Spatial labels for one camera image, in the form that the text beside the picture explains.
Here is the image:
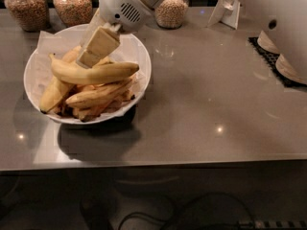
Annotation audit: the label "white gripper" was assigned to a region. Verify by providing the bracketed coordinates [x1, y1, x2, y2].
[76, 0, 153, 68]

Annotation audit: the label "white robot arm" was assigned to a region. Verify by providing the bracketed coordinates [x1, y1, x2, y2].
[78, 0, 307, 84]

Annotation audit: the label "white bowl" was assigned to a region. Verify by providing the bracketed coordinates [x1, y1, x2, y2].
[23, 23, 153, 126]

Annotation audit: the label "left long yellow banana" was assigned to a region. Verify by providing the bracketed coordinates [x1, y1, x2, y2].
[39, 46, 81, 114]

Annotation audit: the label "bottom small yellow banana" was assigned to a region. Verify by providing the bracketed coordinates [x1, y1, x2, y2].
[72, 102, 111, 123]

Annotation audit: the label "far left grain jar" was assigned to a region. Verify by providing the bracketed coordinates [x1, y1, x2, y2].
[4, 0, 50, 32]

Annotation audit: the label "white standing card holder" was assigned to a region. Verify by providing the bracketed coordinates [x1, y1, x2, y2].
[207, 0, 241, 30]

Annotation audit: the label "black rubber mat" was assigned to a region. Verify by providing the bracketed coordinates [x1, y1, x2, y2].
[248, 37, 307, 88]

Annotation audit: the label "front stack paper bowls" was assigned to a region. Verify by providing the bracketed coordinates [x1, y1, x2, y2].
[275, 54, 307, 84]

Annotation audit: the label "black power strip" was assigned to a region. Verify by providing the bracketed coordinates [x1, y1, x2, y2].
[237, 220, 307, 230]

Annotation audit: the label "black floor cable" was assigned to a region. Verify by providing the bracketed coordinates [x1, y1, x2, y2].
[116, 192, 257, 230]

